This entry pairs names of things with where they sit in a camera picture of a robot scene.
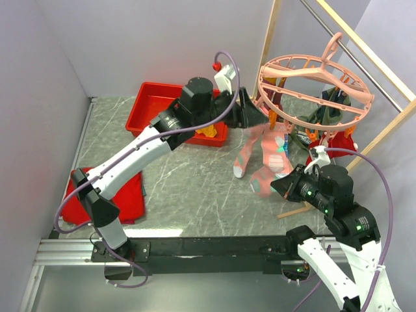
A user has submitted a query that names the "pink round sock hanger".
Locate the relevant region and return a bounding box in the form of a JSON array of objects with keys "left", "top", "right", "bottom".
[{"left": 256, "top": 46, "right": 374, "bottom": 125}]

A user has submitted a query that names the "pink patterned sock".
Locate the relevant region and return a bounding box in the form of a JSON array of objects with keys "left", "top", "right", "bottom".
[
  {"left": 233, "top": 125, "right": 266, "bottom": 178},
  {"left": 250, "top": 124, "right": 293, "bottom": 198}
]

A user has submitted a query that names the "red plastic bin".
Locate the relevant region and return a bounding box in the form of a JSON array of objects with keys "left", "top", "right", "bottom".
[{"left": 125, "top": 82, "right": 228, "bottom": 148}]

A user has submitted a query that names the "maroon hanging sock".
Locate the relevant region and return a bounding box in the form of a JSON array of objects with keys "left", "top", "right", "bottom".
[{"left": 263, "top": 77, "right": 287, "bottom": 110}]

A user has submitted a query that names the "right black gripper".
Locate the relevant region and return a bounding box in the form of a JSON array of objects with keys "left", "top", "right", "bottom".
[{"left": 270, "top": 162, "right": 331, "bottom": 210}]

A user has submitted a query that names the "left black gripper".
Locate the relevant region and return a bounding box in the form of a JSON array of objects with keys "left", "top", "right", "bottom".
[{"left": 194, "top": 88, "right": 270, "bottom": 130}]

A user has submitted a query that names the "olive green sock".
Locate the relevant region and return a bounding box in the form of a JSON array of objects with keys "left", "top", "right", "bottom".
[{"left": 289, "top": 126, "right": 311, "bottom": 150}]

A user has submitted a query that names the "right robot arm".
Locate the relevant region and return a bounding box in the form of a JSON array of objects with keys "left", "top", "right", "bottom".
[{"left": 270, "top": 164, "right": 400, "bottom": 311}]

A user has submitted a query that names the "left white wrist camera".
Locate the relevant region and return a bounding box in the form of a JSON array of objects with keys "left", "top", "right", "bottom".
[{"left": 214, "top": 64, "right": 236, "bottom": 94}]

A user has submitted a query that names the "mustard yellow sock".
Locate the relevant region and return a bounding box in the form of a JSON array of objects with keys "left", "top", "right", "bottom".
[{"left": 196, "top": 125, "right": 217, "bottom": 138}]

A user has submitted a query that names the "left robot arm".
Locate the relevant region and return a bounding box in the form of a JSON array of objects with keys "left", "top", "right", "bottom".
[{"left": 71, "top": 77, "right": 267, "bottom": 261}]

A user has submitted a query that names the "metal hanging rod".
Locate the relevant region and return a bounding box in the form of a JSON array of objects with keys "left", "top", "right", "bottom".
[{"left": 300, "top": 0, "right": 403, "bottom": 113}]

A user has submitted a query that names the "dark navy green sock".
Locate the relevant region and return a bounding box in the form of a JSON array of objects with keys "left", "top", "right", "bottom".
[{"left": 307, "top": 86, "right": 352, "bottom": 126}]

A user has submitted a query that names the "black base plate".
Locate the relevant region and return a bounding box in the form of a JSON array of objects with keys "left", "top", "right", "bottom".
[{"left": 90, "top": 239, "right": 326, "bottom": 282}]

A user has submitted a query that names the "red hanging sock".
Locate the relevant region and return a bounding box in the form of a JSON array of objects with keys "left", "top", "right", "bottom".
[{"left": 305, "top": 130, "right": 358, "bottom": 165}]

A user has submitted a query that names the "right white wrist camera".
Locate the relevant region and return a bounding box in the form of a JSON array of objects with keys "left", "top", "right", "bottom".
[{"left": 304, "top": 145, "right": 331, "bottom": 174}]

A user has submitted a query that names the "wooden drying rack frame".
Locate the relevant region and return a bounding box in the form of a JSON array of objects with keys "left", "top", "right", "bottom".
[{"left": 232, "top": 0, "right": 416, "bottom": 219}]

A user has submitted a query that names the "red folded cloth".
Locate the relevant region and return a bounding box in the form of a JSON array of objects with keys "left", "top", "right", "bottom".
[{"left": 60, "top": 172, "right": 146, "bottom": 226}]

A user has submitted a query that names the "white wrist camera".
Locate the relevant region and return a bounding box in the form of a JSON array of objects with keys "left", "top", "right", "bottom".
[
  {"left": 214, "top": 64, "right": 236, "bottom": 94},
  {"left": 304, "top": 145, "right": 331, "bottom": 174}
]

